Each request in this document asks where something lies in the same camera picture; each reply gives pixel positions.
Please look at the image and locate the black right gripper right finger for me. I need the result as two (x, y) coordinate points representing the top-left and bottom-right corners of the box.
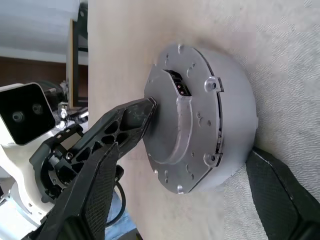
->
(245, 146), (320, 240)

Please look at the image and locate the dark green upright post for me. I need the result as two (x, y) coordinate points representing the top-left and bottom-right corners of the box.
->
(76, 0), (89, 67)

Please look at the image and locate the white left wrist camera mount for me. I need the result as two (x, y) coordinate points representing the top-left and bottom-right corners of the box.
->
(0, 81), (66, 226)

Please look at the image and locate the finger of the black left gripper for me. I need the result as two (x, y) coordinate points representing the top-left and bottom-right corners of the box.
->
(74, 96), (158, 174)

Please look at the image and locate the dark metal stand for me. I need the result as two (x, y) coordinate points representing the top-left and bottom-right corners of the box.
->
(43, 78), (89, 127)

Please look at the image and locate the blue grey fabric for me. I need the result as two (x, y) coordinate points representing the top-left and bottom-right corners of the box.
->
(106, 189), (137, 237)

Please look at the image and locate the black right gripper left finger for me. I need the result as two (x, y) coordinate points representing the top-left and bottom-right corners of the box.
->
(32, 142), (120, 240)

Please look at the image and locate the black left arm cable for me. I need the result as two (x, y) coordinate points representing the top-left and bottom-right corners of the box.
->
(107, 163), (129, 227)

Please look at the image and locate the copper wound motor stator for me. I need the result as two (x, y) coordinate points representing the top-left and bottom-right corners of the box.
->
(143, 42), (224, 195)

